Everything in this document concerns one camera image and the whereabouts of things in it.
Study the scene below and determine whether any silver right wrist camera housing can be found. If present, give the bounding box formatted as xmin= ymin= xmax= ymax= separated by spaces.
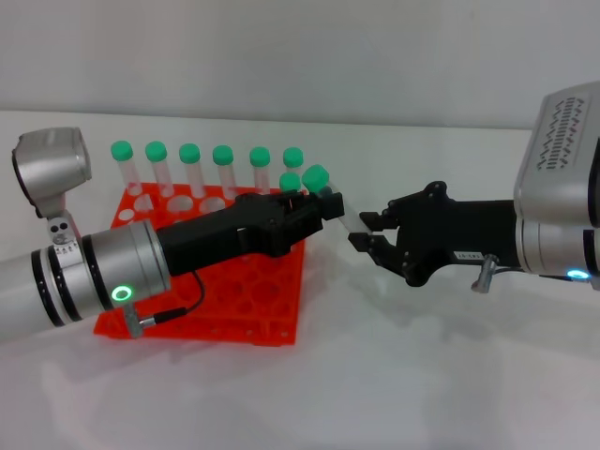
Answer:
xmin=513 ymin=82 xmax=600 ymax=222

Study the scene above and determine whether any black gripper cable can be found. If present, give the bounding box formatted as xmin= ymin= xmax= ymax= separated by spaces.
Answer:
xmin=470 ymin=253 xmax=526 ymax=293
xmin=123 ymin=270 xmax=207 ymax=339

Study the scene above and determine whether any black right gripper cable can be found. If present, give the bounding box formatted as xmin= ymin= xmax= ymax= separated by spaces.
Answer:
xmin=470 ymin=253 xmax=526 ymax=293

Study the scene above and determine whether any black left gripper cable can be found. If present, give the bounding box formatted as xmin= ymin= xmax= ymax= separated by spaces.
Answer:
xmin=123 ymin=270 xmax=207 ymax=339

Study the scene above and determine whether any orange plastic test tube rack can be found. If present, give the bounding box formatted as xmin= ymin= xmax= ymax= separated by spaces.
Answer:
xmin=93 ymin=182 xmax=308 ymax=348

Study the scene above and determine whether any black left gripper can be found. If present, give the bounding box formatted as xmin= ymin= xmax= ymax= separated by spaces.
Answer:
xmin=157 ymin=185 xmax=346 ymax=278

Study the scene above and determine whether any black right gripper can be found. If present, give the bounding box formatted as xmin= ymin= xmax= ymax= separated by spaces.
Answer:
xmin=348 ymin=180 xmax=519 ymax=288

